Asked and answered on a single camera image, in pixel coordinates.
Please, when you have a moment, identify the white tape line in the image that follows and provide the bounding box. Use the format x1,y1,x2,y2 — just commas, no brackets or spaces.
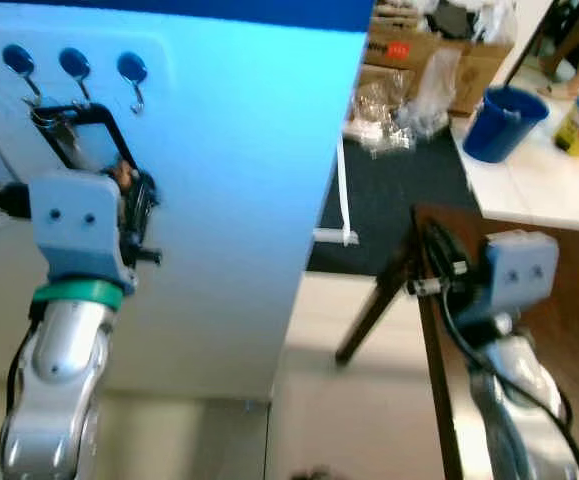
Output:
314,135,362,247

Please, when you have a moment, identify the white magnetic board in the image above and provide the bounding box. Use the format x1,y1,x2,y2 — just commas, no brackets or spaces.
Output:
0,0,376,403

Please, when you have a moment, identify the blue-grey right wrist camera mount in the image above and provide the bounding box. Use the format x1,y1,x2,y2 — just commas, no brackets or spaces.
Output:
484,230,560,323

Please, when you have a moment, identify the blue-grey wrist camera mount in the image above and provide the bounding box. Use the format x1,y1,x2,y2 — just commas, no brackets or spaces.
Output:
27,170,135,296
484,230,560,323

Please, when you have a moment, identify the dark blue carpet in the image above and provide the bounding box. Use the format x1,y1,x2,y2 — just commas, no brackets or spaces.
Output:
307,128,482,277

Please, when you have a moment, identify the black frame holder with key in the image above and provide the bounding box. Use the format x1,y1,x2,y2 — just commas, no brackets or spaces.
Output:
31,100,142,201

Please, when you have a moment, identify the cardboard box with red logo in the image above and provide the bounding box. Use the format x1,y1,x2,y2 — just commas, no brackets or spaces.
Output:
364,25,440,96

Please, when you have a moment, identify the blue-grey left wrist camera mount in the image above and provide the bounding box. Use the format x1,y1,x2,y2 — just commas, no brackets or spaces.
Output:
27,170,135,296

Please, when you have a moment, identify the blue bucket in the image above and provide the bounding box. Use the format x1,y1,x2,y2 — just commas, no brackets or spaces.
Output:
462,85,551,164

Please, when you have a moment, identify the clear plastic bag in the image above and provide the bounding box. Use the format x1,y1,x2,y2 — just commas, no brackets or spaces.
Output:
354,48,462,159

